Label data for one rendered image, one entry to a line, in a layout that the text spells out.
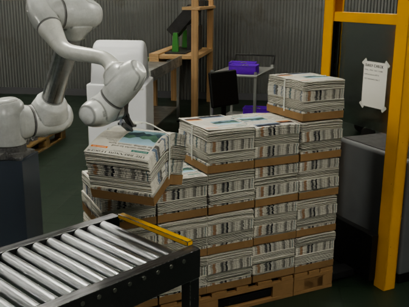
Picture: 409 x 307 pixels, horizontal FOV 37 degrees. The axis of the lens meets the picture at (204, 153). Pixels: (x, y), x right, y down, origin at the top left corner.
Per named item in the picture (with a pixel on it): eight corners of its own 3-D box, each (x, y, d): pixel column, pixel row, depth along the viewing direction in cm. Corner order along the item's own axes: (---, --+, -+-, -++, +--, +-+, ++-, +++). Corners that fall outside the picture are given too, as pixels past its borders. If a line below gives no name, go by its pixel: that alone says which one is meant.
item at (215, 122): (178, 119, 343) (178, 117, 343) (222, 115, 356) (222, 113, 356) (207, 132, 312) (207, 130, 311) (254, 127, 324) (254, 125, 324)
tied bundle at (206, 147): (177, 158, 349) (177, 119, 343) (222, 153, 362) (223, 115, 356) (206, 175, 316) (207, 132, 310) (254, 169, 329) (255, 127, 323)
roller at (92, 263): (50, 250, 244) (56, 238, 245) (123, 288, 213) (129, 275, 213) (41, 246, 241) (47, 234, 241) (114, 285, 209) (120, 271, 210)
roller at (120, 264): (55, 237, 245) (60, 246, 247) (129, 273, 213) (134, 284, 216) (65, 229, 247) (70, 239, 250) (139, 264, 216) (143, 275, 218)
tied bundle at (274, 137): (222, 153, 362) (223, 114, 356) (265, 148, 374) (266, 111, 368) (253, 169, 329) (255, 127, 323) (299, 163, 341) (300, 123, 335)
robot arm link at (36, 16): (39, 14, 235) (71, 13, 243) (22, -15, 243) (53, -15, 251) (32, 39, 243) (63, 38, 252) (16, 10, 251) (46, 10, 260)
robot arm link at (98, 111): (108, 130, 229) (129, 107, 225) (86, 136, 215) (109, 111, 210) (90, 109, 230) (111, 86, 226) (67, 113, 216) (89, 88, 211)
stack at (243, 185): (86, 309, 345) (79, 169, 324) (260, 270, 396) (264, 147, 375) (106, 343, 312) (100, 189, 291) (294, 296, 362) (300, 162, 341)
